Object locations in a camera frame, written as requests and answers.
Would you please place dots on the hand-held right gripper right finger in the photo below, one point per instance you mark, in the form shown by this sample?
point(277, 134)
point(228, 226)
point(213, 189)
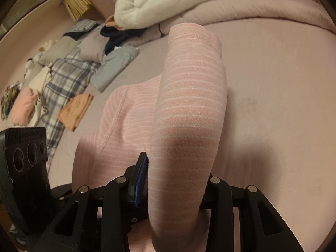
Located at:
point(223, 202)

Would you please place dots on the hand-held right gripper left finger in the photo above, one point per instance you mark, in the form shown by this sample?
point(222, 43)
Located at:
point(139, 176)

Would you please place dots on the pink striped garment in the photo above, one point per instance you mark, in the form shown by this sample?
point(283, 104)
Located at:
point(183, 97)

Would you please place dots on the pink folded garment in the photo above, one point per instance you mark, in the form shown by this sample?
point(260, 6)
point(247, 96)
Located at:
point(25, 107)

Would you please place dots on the floral cloth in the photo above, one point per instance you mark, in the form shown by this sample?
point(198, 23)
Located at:
point(9, 99)

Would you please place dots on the orange folded garment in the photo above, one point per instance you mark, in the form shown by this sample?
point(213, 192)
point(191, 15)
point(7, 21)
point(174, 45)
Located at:
point(76, 111)

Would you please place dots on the plaid blue grey shirt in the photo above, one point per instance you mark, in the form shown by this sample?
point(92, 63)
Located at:
point(67, 84)

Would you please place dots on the white small garment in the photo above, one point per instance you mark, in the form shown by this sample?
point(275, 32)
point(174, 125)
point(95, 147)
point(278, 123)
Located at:
point(32, 67)

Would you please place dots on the grey folded garment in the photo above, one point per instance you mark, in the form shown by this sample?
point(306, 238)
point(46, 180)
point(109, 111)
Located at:
point(115, 65)

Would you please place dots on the pink bed sheet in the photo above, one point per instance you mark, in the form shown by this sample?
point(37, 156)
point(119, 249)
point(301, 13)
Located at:
point(275, 97)

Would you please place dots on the dark navy garment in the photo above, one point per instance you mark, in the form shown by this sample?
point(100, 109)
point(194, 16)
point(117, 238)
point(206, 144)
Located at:
point(118, 38)

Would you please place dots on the striped folded cloth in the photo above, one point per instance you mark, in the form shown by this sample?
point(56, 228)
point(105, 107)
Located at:
point(82, 29)

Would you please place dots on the peach cloth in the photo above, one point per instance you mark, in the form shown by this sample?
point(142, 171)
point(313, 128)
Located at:
point(113, 22)

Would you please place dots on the yellow cloth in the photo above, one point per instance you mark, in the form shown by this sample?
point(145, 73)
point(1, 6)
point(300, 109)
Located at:
point(77, 4)

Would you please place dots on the white plush blanket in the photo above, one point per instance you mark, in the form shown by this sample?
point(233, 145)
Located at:
point(162, 2)

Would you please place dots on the mauve duvet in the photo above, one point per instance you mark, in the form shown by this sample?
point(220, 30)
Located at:
point(249, 10)

